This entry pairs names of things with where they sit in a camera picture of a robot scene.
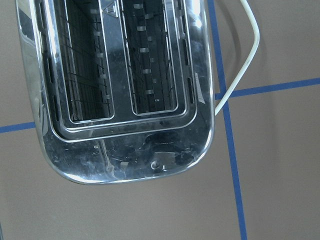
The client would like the cream and chrome toaster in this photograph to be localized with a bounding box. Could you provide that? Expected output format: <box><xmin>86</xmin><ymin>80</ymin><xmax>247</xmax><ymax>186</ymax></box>
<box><xmin>15</xmin><ymin>0</ymin><xmax>215</xmax><ymax>185</ymax></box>

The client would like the white toaster power cable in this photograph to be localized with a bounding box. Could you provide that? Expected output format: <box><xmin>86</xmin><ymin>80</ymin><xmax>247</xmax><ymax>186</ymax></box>
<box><xmin>214</xmin><ymin>0</ymin><xmax>260</xmax><ymax>116</ymax></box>

